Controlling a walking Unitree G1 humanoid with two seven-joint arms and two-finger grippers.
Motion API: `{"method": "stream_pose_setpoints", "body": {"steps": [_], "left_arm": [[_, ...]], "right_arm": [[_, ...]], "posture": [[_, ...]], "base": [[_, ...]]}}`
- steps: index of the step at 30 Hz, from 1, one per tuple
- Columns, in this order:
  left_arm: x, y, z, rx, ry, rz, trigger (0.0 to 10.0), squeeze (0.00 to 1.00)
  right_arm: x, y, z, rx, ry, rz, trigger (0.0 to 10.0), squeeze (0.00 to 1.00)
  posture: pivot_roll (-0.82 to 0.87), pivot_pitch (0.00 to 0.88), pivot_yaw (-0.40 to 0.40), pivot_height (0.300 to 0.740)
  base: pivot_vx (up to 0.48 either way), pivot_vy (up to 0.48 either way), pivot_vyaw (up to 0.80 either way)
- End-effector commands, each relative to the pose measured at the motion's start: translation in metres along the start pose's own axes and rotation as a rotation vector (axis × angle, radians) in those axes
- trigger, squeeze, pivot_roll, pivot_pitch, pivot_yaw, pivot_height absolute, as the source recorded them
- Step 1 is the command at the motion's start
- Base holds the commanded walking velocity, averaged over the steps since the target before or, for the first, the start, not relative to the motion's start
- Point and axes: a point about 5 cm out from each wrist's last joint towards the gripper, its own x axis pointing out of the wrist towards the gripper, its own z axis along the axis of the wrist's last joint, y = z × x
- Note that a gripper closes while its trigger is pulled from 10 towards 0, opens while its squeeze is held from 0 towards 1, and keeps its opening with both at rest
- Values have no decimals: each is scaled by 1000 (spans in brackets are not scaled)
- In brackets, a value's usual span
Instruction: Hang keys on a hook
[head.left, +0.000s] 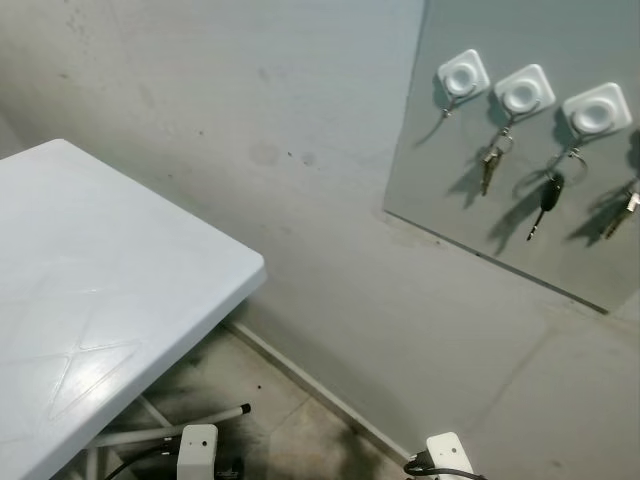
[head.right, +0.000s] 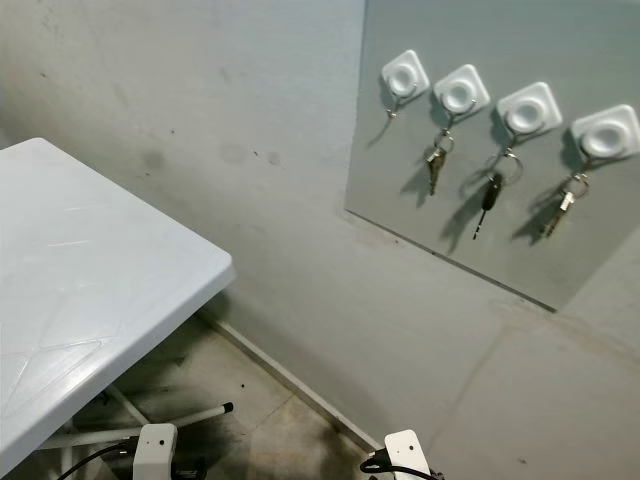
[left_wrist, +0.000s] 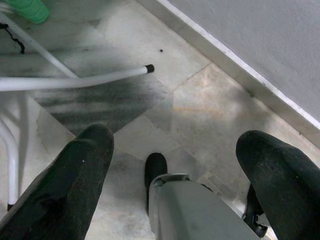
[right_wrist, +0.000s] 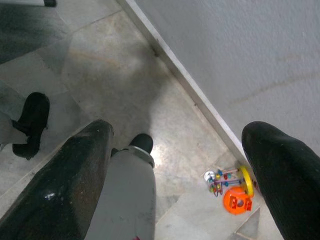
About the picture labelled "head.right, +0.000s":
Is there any white plastic folding table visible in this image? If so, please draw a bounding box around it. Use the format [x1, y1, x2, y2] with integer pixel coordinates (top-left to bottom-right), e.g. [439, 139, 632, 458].
[0, 137, 236, 480]

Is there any black car key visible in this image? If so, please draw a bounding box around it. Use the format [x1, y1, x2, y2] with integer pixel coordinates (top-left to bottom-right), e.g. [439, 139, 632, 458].
[472, 148, 523, 241]

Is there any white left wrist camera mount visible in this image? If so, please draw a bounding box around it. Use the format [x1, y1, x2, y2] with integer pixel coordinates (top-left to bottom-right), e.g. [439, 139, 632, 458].
[134, 423, 178, 480]

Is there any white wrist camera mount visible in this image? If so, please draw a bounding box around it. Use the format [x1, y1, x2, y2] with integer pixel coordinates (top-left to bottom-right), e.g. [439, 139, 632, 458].
[134, 423, 178, 480]
[384, 430, 431, 480]

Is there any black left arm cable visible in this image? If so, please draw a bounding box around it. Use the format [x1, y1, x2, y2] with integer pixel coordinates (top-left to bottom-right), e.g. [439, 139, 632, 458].
[60, 440, 139, 480]

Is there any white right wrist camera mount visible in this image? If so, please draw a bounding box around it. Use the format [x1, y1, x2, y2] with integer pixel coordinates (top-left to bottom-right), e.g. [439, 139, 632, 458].
[384, 430, 431, 480]

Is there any white square wall hook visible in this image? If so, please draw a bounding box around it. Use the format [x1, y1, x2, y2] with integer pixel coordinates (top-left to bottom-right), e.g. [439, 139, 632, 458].
[570, 104, 640, 173]
[433, 64, 491, 129]
[381, 49, 431, 119]
[496, 81, 563, 151]

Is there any grey metal wall board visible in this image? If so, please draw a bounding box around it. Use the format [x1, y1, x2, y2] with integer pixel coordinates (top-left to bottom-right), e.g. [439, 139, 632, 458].
[344, 0, 640, 313]

